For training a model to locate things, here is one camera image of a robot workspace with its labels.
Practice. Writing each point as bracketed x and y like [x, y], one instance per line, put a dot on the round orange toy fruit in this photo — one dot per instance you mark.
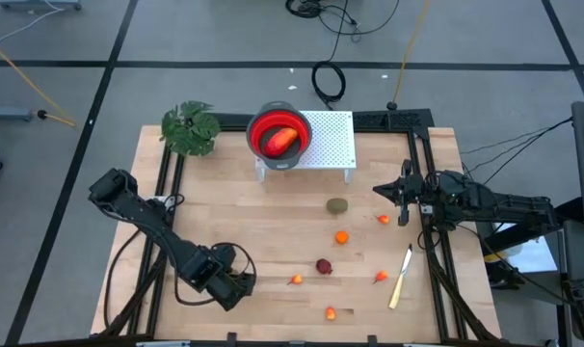
[341, 237]

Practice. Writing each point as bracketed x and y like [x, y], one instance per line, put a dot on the black keyboard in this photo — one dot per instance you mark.
[583, 308]

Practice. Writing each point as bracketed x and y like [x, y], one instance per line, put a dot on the green plant in white pot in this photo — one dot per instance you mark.
[191, 130]

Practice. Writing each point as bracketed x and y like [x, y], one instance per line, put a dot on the grey stand base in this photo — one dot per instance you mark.
[36, 4]
[7, 114]

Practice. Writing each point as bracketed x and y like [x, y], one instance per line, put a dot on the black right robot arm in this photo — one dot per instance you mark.
[489, 205]

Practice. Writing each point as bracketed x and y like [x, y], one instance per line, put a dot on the red toy fruit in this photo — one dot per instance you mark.
[281, 141]

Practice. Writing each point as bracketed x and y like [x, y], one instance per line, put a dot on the small orange-red toy fruit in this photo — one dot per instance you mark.
[330, 313]

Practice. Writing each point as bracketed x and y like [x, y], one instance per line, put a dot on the olive green toy kiwi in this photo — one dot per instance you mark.
[337, 205]

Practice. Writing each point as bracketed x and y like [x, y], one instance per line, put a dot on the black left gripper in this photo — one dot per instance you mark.
[231, 291]

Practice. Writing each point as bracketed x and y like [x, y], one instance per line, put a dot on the red collapsible bowl grey rim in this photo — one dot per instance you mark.
[292, 120]

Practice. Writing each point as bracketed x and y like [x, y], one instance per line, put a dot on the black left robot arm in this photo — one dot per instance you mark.
[176, 250]

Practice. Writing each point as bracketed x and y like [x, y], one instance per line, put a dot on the black aluminium table frame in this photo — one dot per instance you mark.
[393, 120]

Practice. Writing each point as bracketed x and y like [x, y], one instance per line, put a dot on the white perforated shelf riser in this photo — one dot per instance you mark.
[330, 140]

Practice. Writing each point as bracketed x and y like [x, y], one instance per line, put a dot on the small orange pear with stem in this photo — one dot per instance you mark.
[297, 279]
[383, 220]
[381, 276]

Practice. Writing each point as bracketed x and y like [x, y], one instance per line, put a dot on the black table clamp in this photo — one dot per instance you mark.
[231, 338]
[371, 339]

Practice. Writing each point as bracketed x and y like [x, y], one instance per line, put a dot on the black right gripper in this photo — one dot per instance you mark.
[419, 193]

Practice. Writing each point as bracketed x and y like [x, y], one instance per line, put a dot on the dark red toy pomegranate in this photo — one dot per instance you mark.
[324, 266]

